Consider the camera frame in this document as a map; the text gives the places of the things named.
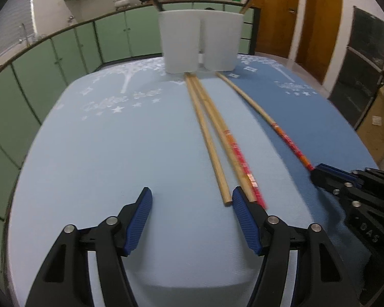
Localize green base cabinets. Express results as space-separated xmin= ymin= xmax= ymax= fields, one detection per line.
xmin=0 ymin=1 xmax=260 ymax=263

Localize dark blue table mat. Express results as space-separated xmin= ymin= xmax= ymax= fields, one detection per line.
xmin=225 ymin=55 xmax=377 ymax=294

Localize chrome kitchen faucet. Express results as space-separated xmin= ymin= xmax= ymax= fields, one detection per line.
xmin=18 ymin=23 xmax=29 ymax=47

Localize bamboo chopstick orange red handle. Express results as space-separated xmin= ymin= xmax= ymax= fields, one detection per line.
xmin=216 ymin=72 xmax=314 ymax=172

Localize brown wooden door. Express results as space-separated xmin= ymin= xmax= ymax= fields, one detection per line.
xmin=295 ymin=0 xmax=343 ymax=83
xmin=252 ymin=0 xmax=299 ymax=58

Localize black shelf unit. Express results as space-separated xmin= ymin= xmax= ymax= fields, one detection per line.
xmin=329 ymin=6 xmax=384 ymax=128

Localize white left utensil holder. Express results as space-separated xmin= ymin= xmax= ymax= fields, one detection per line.
xmin=159 ymin=10 xmax=200 ymax=74

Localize cardboard box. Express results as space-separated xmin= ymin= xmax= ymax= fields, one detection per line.
xmin=357 ymin=85 xmax=384 ymax=164

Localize plain bamboo chopstick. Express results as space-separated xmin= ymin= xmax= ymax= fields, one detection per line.
xmin=184 ymin=73 xmax=232 ymax=206

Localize window blind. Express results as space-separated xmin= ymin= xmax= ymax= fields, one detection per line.
xmin=0 ymin=0 xmax=34 ymax=55

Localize white right utensil holder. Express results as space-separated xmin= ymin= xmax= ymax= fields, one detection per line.
xmin=201 ymin=10 xmax=243 ymax=71

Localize white utensil holder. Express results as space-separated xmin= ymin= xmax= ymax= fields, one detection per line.
xmin=201 ymin=10 xmax=243 ymax=71
xmin=159 ymin=10 xmax=200 ymax=74

